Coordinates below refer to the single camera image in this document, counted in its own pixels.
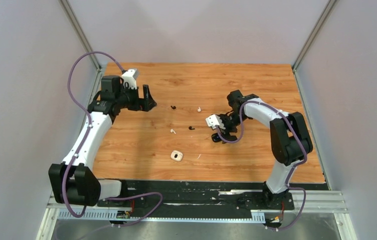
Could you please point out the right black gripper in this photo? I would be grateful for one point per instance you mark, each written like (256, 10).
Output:
(227, 131)

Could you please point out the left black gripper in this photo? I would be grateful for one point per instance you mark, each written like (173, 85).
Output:
(144, 104)

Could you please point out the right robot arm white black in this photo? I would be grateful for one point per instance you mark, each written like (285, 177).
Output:
(289, 136)

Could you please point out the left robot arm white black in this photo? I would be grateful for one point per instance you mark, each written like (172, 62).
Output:
(73, 181)

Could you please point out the white open charging case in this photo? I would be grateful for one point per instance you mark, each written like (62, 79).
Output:
(176, 156)

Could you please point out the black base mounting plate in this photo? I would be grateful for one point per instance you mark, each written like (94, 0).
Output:
(195, 199)

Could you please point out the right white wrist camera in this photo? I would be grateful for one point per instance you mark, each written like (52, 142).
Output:
(215, 122)

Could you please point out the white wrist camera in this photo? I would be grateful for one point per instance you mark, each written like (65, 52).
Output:
(215, 122)
(130, 78)

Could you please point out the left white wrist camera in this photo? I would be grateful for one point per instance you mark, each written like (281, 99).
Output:
(130, 78)

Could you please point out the right corner aluminium post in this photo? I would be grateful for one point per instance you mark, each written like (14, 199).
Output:
(325, 14)

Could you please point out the corner aluminium post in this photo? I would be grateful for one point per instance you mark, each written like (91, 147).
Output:
(72, 18)
(325, 14)

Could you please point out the left corner aluminium post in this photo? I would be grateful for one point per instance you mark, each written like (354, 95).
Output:
(72, 18)

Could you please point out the aluminium rail frame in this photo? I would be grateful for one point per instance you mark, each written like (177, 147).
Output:
(316, 202)

